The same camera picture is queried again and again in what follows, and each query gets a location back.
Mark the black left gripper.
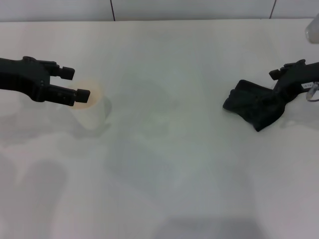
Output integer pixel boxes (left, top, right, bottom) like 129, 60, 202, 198
0, 56, 90, 107

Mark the white paper cup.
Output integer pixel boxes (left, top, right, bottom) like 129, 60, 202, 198
66, 78, 112, 132

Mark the dark blue rag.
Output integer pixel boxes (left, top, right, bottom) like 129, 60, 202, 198
222, 79, 287, 132

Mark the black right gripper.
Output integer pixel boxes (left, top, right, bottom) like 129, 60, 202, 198
260, 59, 319, 105

